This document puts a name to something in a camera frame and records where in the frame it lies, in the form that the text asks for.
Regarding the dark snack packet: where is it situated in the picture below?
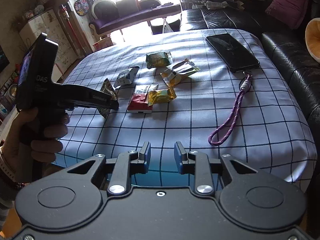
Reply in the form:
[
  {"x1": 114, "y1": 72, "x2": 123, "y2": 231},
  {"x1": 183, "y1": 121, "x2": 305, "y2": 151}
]
[{"x1": 114, "y1": 66, "x2": 139, "y2": 88}]

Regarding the brown patterned snack packet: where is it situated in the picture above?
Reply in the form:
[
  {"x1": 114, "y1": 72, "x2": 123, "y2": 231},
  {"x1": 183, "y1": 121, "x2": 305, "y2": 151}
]
[{"x1": 97, "y1": 78, "x2": 118, "y2": 119}]

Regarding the purple rope lanyard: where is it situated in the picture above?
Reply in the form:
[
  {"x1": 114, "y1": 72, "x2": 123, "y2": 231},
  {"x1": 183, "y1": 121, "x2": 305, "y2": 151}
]
[{"x1": 208, "y1": 71, "x2": 253, "y2": 146}]

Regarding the red white snack bar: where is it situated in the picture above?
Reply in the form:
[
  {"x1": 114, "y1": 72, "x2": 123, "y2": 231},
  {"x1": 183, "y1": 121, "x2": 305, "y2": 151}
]
[{"x1": 127, "y1": 84, "x2": 158, "y2": 113}]

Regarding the black leather sofa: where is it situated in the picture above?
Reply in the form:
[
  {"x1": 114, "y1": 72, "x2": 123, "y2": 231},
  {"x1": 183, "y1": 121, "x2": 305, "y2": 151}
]
[{"x1": 179, "y1": 4, "x2": 320, "y2": 235}]

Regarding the black smartphone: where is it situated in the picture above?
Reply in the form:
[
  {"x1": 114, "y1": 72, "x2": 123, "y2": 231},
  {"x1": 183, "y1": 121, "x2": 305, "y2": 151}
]
[{"x1": 206, "y1": 33, "x2": 260, "y2": 73}]

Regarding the small yellow snack packet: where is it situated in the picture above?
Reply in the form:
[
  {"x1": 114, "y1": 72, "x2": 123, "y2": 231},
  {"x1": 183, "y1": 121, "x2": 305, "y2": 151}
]
[{"x1": 148, "y1": 87, "x2": 176, "y2": 106}]

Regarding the white checkered tablecloth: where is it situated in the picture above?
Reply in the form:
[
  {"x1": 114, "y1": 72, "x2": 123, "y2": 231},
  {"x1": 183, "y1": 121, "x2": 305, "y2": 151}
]
[{"x1": 56, "y1": 29, "x2": 317, "y2": 191}]

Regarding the round orange white cushion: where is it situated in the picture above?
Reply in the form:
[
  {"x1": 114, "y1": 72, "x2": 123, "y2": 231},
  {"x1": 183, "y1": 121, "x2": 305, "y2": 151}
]
[{"x1": 305, "y1": 18, "x2": 320, "y2": 63}]

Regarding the purple chaise lounge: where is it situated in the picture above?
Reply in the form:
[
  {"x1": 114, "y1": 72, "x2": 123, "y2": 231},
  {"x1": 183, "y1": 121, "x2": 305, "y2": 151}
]
[{"x1": 89, "y1": 0, "x2": 181, "y2": 37}]

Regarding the red stick vacuum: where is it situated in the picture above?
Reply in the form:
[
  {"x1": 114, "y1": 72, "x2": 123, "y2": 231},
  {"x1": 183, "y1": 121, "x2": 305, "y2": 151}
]
[{"x1": 59, "y1": 4, "x2": 87, "y2": 56}]

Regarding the person left hand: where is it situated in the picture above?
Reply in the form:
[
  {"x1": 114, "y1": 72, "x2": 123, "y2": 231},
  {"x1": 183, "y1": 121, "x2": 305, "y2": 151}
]
[{"x1": 1, "y1": 108, "x2": 69, "y2": 183}]

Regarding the green garlic pea packet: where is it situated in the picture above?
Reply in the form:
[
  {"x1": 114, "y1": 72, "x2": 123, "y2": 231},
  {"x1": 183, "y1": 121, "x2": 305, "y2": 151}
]
[{"x1": 146, "y1": 51, "x2": 173, "y2": 69}]

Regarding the magenta cushion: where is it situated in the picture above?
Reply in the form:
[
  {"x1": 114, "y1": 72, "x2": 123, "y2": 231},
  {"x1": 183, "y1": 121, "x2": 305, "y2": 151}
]
[{"x1": 265, "y1": 0, "x2": 309, "y2": 29}]

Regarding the white cartoon drawer cabinet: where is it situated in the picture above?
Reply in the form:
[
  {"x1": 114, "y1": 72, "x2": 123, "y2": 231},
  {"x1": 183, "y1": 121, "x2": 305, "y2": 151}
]
[{"x1": 19, "y1": 9, "x2": 78, "y2": 73}]

